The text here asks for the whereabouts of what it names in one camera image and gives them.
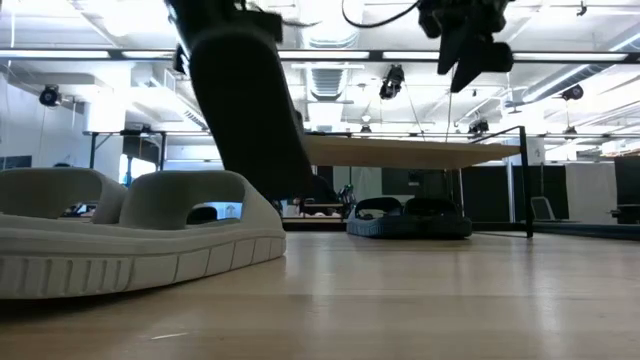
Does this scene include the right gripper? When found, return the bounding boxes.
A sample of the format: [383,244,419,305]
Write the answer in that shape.
[418,0,515,94]

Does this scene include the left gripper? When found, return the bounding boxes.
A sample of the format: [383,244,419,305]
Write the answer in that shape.
[164,0,245,76]

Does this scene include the white rubber slide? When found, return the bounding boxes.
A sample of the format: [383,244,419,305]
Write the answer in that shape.
[0,166,129,225]
[0,168,288,301]

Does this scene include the rig light bar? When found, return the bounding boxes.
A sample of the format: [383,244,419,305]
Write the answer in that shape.
[0,47,640,64]

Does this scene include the black partition panel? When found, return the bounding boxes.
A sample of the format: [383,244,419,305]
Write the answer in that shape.
[511,163,570,222]
[459,164,510,225]
[613,155,640,207]

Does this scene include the grey chair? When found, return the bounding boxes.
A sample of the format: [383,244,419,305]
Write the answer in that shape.
[528,195,581,224]

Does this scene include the white partition panel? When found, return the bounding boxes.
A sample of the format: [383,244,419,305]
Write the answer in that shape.
[564,160,616,226]

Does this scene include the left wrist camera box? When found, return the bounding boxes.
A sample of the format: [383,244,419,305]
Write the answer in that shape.
[243,9,284,44]

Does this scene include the black-frame background table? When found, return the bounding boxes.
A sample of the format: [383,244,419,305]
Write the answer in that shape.
[82,128,169,172]

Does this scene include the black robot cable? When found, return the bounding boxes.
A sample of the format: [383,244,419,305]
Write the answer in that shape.
[341,0,424,30]

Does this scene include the silver ventilation duct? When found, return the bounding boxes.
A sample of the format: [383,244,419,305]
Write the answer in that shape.
[298,0,362,102]

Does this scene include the black table frame rail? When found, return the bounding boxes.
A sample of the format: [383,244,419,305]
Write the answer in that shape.
[282,218,640,242]

